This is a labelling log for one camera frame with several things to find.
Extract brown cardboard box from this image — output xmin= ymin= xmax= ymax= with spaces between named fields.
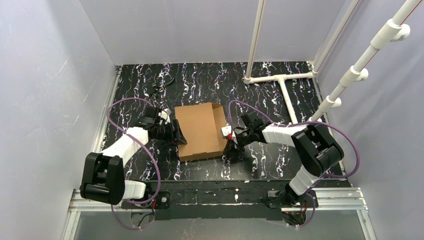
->
xmin=174 ymin=102 xmax=227 ymax=162

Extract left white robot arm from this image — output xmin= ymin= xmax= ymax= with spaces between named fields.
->
xmin=80 ymin=106 xmax=187 ymax=205

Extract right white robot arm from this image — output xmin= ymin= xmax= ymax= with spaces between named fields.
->
xmin=221 ymin=111 xmax=344 ymax=207

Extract black pliers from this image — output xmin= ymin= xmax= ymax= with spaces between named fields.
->
xmin=148 ymin=78 xmax=176 ymax=99

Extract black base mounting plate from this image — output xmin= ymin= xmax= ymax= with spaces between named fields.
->
xmin=122 ymin=180 xmax=318 ymax=221

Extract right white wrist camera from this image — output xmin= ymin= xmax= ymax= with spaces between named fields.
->
xmin=221 ymin=125 xmax=234 ymax=140

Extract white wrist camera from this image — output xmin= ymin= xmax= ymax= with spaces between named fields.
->
xmin=221 ymin=125 xmax=234 ymax=140
xmin=160 ymin=108 xmax=171 ymax=125

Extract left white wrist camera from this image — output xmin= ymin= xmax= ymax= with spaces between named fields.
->
xmin=160 ymin=108 xmax=171 ymax=125

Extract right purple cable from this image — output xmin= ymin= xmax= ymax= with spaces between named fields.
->
xmin=227 ymin=99 xmax=361 ymax=227

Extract aluminium rail frame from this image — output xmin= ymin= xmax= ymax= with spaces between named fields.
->
xmin=61 ymin=66 xmax=377 ymax=240

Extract white PVC pipe frame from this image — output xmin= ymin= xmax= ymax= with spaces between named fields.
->
xmin=243 ymin=0 xmax=422 ymax=124

